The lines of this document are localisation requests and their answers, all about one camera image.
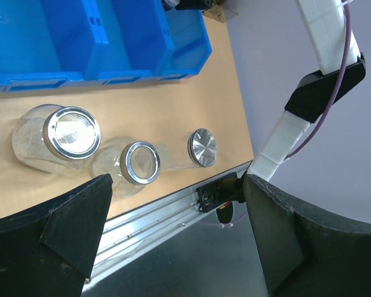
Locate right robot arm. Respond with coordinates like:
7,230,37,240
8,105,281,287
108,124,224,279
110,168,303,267
197,1,366,213

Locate aluminium rail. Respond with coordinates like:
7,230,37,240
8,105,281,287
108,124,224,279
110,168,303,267
80,160,254,293

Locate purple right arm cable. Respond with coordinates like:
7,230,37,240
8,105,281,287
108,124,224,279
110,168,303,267
200,0,352,230

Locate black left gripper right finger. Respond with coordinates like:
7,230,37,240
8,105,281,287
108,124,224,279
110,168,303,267
244,175,371,296

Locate round glass jar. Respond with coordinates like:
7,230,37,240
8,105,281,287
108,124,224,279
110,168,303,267
12,104,102,176
91,136,161,199

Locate blue three-compartment bin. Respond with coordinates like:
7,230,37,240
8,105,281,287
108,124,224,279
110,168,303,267
0,1,212,92

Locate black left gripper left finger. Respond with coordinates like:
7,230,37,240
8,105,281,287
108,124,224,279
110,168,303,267
0,174,113,296

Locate glass jar silver lid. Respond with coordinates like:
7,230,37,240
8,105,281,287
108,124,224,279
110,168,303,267
165,128,218,170

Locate clear acrylic bottle rack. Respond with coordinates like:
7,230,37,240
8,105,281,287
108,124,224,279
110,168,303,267
202,0,239,23

